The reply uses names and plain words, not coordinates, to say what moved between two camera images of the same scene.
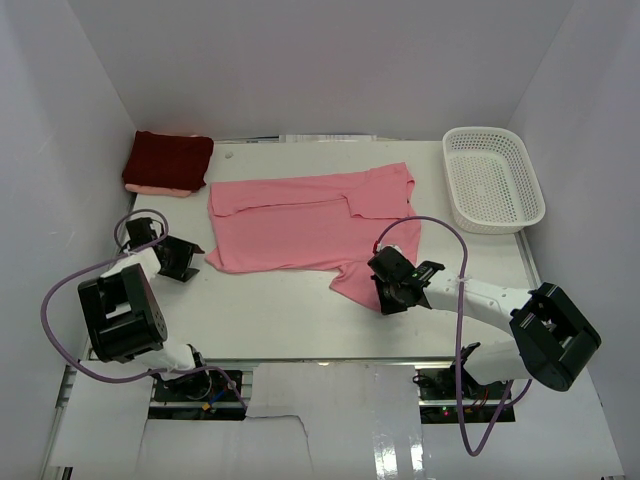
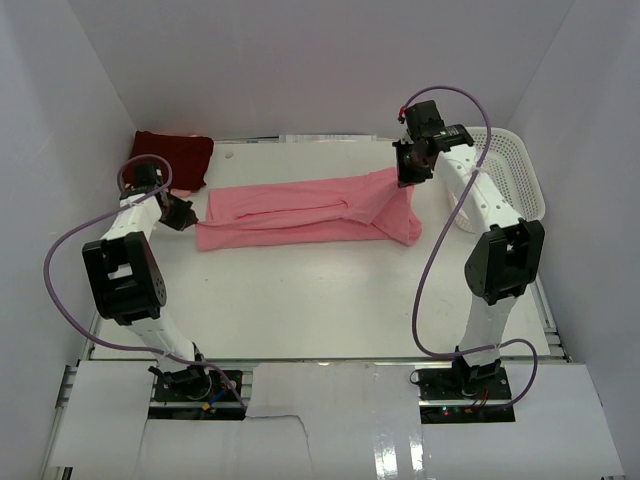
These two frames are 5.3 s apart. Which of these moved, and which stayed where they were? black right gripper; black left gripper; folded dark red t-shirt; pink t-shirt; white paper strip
Moved: black right gripper; pink t-shirt; black left gripper
Stayed: white paper strip; folded dark red t-shirt
